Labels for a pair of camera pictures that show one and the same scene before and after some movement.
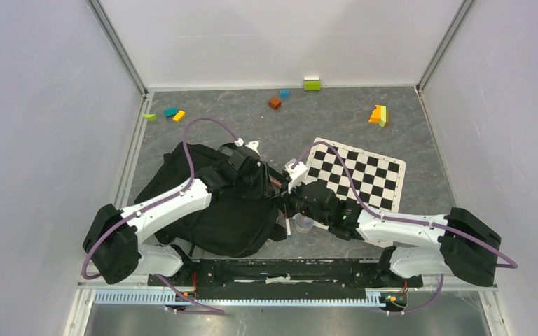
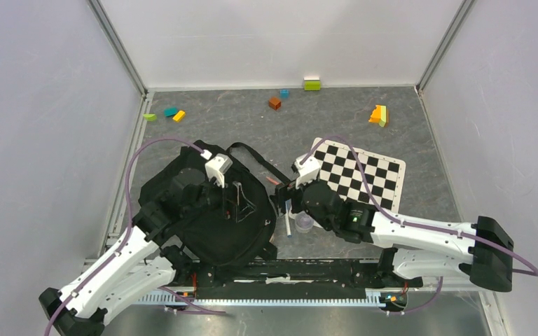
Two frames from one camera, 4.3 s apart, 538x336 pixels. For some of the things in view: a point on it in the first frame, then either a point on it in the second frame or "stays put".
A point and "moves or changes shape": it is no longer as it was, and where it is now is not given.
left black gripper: (264, 188) → (239, 206)
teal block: (170, 111) stays put
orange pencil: (276, 183) stays put
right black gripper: (288, 201) stays put
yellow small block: (178, 116) stays put
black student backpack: (238, 220) moves or changes shape
